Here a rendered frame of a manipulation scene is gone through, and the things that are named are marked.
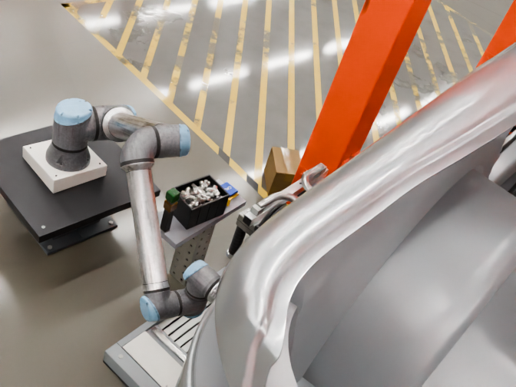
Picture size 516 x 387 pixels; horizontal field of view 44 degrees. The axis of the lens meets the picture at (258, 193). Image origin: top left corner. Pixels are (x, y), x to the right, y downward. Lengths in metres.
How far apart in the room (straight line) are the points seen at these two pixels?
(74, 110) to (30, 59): 1.46
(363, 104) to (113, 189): 1.20
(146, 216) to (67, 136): 0.71
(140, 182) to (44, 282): 0.88
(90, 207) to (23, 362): 0.67
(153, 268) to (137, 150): 0.40
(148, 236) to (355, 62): 0.94
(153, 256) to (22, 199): 0.82
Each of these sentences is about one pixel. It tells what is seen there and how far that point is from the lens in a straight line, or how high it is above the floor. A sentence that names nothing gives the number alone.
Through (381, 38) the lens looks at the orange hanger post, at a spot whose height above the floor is 1.39.
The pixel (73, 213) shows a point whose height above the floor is 0.30.
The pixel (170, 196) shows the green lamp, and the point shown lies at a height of 0.65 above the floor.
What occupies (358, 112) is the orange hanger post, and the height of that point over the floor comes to 1.10.
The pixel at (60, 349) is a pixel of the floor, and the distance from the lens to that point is 2.76.
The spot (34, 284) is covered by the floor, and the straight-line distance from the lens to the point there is 2.94.
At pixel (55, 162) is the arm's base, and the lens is 2.89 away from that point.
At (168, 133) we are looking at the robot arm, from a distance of 2.29.
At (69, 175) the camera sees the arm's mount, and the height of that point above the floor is 0.37.
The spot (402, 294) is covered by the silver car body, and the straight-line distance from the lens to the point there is 1.62.
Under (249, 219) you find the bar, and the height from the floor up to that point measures 0.98.
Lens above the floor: 2.32
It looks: 41 degrees down
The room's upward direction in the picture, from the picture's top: 20 degrees clockwise
